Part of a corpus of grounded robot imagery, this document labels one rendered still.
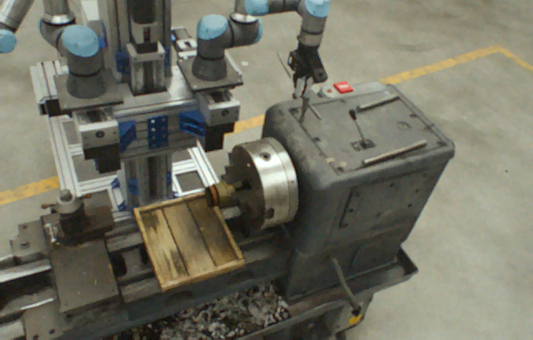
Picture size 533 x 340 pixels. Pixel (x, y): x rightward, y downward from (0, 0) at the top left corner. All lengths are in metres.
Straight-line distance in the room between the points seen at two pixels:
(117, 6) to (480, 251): 2.52
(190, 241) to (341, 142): 0.65
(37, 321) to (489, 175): 3.17
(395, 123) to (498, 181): 2.14
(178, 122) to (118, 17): 0.48
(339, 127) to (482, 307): 1.68
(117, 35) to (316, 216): 1.06
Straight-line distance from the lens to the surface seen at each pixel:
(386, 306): 2.92
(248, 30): 2.06
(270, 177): 1.63
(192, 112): 2.14
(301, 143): 1.72
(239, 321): 2.01
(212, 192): 1.69
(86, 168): 3.09
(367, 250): 2.13
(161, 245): 1.83
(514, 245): 3.59
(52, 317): 1.71
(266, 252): 1.86
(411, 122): 1.95
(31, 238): 1.90
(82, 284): 1.67
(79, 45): 1.90
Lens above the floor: 2.36
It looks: 44 degrees down
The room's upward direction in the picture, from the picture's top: 10 degrees clockwise
